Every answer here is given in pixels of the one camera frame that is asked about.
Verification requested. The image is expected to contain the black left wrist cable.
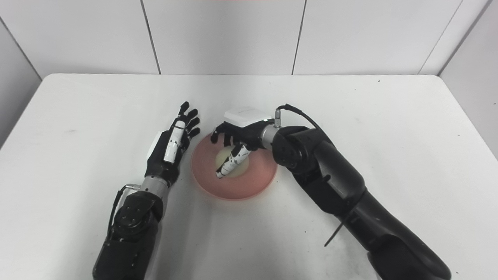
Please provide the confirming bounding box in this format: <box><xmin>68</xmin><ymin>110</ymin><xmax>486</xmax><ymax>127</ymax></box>
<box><xmin>108</xmin><ymin>183</ymin><xmax>142</xmax><ymax>235</ymax></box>

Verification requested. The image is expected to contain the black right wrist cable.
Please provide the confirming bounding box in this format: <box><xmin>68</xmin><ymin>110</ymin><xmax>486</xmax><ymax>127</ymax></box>
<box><xmin>274</xmin><ymin>103</ymin><xmax>322</xmax><ymax>131</ymax></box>

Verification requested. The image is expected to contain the cream steamed bun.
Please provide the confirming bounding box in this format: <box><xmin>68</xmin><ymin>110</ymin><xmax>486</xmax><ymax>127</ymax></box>
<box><xmin>214</xmin><ymin>149</ymin><xmax>252</xmax><ymax>179</ymax></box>

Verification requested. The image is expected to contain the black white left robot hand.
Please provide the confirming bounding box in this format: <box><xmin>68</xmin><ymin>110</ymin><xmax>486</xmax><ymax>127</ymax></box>
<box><xmin>144</xmin><ymin>101</ymin><xmax>202</xmax><ymax>187</ymax></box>

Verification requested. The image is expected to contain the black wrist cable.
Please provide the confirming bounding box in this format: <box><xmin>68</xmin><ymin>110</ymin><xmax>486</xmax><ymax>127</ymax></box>
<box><xmin>108</xmin><ymin>183</ymin><xmax>142</xmax><ymax>235</ymax></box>
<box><xmin>274</xmin><ymin>103</ymin><xmax>322</xmax><ymax>131</ymax></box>

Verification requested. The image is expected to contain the black zip tie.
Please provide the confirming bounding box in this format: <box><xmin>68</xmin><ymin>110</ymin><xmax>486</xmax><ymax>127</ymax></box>
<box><xmin>324</xmin><ymin>221</ymin><xmax>347</xmax><ymax>248</ymax></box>

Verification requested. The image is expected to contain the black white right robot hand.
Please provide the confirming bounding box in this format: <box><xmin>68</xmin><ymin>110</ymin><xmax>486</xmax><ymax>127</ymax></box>
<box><xmin>210</xmin><ymin>107</ymin><xmax>275</xmax><ymax>180</ymax></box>

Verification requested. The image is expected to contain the pink round plate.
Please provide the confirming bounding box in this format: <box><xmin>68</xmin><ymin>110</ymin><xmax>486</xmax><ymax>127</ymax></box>
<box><xmin>190</xmin><ymin>134</ymin><xmax>279</xmax><ymax>202</ymax></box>

